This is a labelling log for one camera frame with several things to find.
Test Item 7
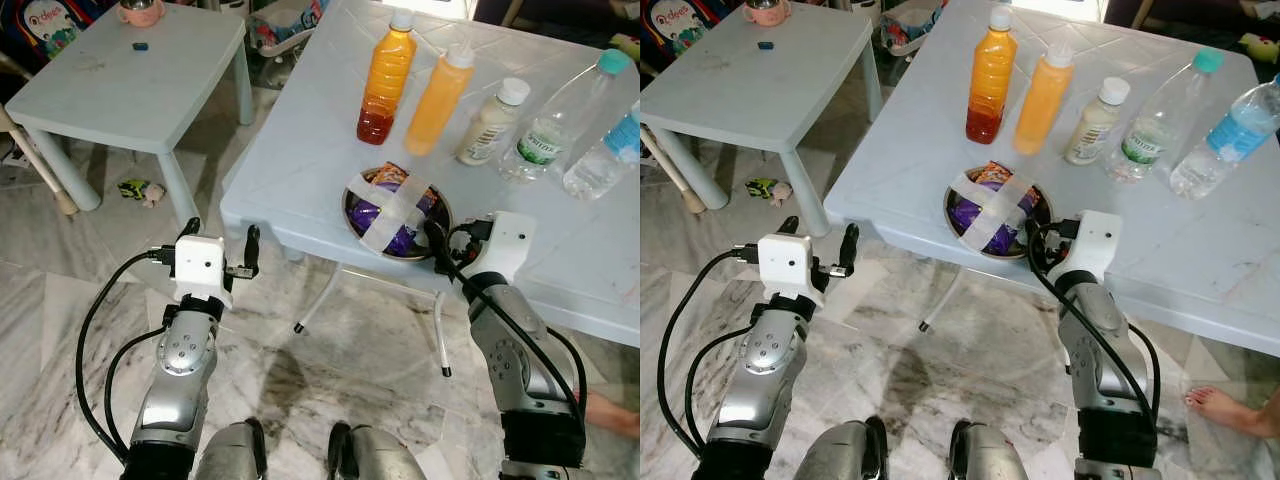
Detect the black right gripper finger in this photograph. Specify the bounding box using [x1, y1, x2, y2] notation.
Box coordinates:
[424, 219, 453, 278]
[1022, 220, 1047, 273]

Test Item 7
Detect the metal bowl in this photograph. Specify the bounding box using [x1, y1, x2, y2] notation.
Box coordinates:
[944, 165, 1054, 262]
[343, 165, 453, 262]

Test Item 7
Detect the small green toy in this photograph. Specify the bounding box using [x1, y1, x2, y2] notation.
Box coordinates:
[745, 178, 794, 208]
[118, 178, 166, 209]

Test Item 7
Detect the white tape cross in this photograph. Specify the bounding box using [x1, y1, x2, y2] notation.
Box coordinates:
[947, 170, 1043, 251]
[345, 170, 443, 251]

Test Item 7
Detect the purple snack packet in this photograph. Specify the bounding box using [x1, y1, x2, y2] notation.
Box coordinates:
[950, 185, 1041, 257]
[350, 185, 441, 257]

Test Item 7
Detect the cream drink bottle white cap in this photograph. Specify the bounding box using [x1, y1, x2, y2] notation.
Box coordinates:
[1063, 77, 1132, 167]
[457, 78, 531, 167]

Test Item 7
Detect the large pale blue plastic table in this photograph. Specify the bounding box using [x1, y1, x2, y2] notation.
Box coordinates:
[218, 0, 641, 379]
[823, 0, 1280, 358]

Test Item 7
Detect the plain orange juice bottle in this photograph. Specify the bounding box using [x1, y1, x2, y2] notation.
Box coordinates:
[404, 44, 476, 157]
[1012, 42, 1076, 157]

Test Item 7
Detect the wooden stick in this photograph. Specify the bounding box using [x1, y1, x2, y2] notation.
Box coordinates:
[0, 105, 79, 218]
[640, 125, 707, 214]

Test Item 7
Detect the clear bottle teal cap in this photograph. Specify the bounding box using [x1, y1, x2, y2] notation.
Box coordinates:
[500, 48, 633, 184]
[1105, 47, 1225, 184]

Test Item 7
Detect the small pale blue plastic table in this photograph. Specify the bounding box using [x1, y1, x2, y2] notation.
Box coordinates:
[3, 3, 256, 227]
[640, 0, 883, 239]

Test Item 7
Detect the clear bottle blue label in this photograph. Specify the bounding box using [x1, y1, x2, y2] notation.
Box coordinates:
[1168, 73, 1280, 200]
[563, 100, 641, 200]

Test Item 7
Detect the orange and red juice bottle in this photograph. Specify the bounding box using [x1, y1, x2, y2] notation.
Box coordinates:
[965, 5, 1020, 146]
[357, 9, 418, 146]

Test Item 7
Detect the silver left robot leg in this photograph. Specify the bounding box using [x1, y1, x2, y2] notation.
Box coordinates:
[195, 419, 269, 480]
[793, 417, 889, 480]

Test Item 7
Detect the silver robot leg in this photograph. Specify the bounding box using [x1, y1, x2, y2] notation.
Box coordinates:
[195, 419, 269, 480]
[948, 420, 1031, 480]
[328, 422, 429, 480]
[793, 417, 889, 480]

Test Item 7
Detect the pink mug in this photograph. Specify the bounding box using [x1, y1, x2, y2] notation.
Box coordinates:
[118, 0, 167, 28]
[743, 0, 792, 27]

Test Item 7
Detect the silver right robot leg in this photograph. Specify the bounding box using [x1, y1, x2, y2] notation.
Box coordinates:
[948, 420, 1031, 480]
[328, 422, 429, 480]

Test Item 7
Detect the colourful plastic toy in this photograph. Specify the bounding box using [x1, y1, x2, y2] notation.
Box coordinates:
[248, 0, 331, 59]
[880, 0, 967, 57]

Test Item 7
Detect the person's bare foot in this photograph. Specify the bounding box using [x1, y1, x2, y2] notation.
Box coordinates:
[1183, 387, 1280, 439]
[585, 392, 641, 439]

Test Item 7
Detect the dark printed backpack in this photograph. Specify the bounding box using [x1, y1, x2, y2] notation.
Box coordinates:
[640, 0, 737, 57]
[18, 0, 113, 61]

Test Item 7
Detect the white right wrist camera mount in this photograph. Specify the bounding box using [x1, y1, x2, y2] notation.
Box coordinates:
[1062, 210, 1122, 286]
[478, 211, 537, 286]

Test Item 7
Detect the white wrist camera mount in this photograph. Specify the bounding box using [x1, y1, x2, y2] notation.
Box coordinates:
[172, 237, 233, 306]
[478, 211, 537, 286]
[757, 232, 827, 306]
[1062, 210, 1122, 286]

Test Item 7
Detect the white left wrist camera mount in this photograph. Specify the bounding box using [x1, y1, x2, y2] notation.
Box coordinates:
[757, 232, 827, 306]
[172, 237, 233, 306]

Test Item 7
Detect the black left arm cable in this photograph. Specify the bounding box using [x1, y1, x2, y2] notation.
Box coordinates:
[75, 243, 179, 469]
[655, 243, 763, 463]

